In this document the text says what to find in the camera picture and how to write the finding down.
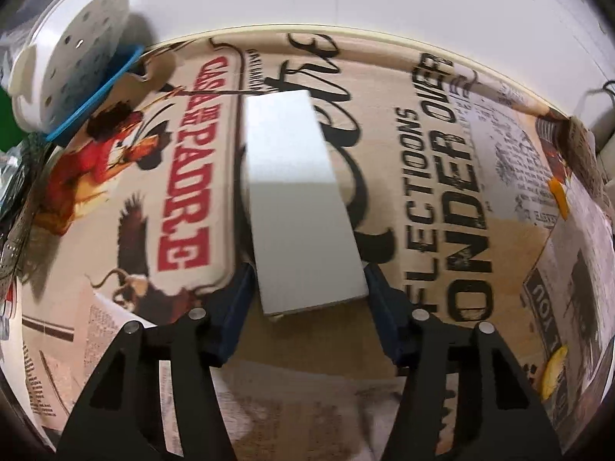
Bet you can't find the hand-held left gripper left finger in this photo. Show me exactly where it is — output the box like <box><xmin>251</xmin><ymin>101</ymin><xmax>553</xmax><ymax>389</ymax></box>
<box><xmin>58</xmin><ymin>263</ymin><xmax>256</xmax><ymax>461</ymax></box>

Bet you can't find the yellow peel piece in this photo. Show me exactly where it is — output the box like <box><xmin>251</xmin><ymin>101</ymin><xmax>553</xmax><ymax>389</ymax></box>
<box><xmin>539</xmin><ymin>345</ymin><xmax>571</xmax><ymax>403</ymax></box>

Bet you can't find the small white box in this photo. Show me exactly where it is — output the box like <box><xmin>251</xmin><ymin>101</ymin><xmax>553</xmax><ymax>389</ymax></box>
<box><xmin>239</xmin><ymin>89</ymin><xmax>372</xmax><ymax>322</ymax></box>

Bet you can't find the black power cable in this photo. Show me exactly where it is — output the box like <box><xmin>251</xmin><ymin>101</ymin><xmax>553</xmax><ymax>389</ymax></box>
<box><xmin>583</xmin><ymin>78</ymin><xmax>615</xmax><ymax>122</ymax></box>

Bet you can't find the green plastic board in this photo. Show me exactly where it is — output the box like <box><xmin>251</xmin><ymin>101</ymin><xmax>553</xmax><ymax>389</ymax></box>
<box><xmin>0</xmin><ymin>87</ymin><xmax>23</xmax><ymax>151</ymax></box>

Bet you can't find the white perforated plastic lid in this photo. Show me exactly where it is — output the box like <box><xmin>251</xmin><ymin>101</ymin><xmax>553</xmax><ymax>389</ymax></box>
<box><xmin>10</xmin><ymin>0</ymin><xmax>134</xmax><ymax>134</ymax></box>

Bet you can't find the small orange peel piece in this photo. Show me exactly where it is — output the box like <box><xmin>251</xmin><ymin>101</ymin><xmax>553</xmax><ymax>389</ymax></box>
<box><xmin>550</xmin><ymin>177</ymin><xmax>568</xmax><ymax>220</ymax></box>

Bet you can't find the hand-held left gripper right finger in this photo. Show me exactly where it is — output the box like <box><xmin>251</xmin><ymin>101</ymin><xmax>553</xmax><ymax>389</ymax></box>
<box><xmin>364</xmin><ymin>265</ymin><xmax>564</xmax><ymax>461</ymax></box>

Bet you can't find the newspaper print tablecloth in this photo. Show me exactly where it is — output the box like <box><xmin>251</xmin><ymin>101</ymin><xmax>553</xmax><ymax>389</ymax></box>
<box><xmin>19</xmin><ymin>25</ymin><xmax>615</xmax><ymax>461</ymax></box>

